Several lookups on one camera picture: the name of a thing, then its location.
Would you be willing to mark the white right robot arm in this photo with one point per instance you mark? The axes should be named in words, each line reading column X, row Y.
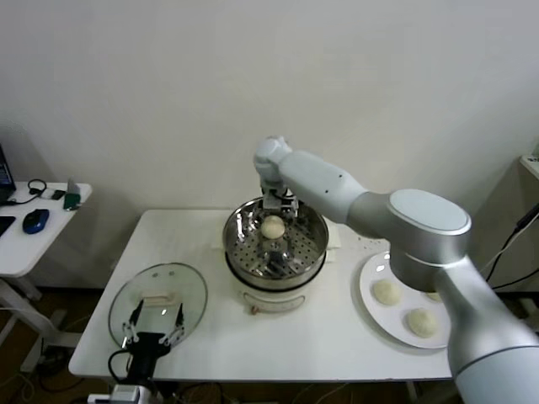
column 421, row 219

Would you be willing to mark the black smartphone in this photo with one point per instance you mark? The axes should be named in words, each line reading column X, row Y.
column 5, row 226

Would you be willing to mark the dark laptop computer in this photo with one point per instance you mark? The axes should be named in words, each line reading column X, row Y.
column 3, row 172

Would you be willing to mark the white shelf unit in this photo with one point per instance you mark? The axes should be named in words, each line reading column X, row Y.
column 530, row 164

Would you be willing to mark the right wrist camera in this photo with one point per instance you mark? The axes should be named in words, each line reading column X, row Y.
column 273, row 202

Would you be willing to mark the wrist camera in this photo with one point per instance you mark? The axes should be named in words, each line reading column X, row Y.
column 99, row 399
column 273, row 202

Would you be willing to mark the white round plate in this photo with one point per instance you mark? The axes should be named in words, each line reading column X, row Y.
column 375, row 320

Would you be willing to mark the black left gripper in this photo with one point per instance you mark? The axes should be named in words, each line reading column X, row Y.
column 145, row 349

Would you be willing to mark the white steamed baozi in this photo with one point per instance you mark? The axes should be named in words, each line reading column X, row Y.
column 421, row 322
column 433, row 296
column 272, row 227
column 386, row 291

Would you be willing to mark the glass pot lid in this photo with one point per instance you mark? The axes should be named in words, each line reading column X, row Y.
column 177, row 282

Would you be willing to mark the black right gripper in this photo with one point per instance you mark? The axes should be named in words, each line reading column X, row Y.
column 291, row 208

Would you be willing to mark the small black device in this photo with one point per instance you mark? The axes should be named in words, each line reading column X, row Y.
column 60, row 195

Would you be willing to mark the white stand base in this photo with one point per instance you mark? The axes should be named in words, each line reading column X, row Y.
column 531, row 313

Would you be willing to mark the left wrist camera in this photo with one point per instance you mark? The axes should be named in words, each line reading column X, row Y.
column 99, row 399

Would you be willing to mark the white electric cooking pot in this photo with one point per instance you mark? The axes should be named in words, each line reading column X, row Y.
column 273, row 301

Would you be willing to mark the small white adapter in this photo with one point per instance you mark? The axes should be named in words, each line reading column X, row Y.
column 48, row 194

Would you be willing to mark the white side table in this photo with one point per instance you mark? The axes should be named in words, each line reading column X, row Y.
column 33, row 248

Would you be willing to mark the green circuit board gadget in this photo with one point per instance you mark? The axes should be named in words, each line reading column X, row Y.
column 71, row 200

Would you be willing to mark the blue computer mouse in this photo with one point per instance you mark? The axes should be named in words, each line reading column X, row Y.
column 35, row 221

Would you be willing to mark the stainless perforated steamer basket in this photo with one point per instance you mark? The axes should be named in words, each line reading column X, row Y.
column 244, row 252

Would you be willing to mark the black headphones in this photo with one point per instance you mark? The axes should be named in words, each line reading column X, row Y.
column 30, row 187

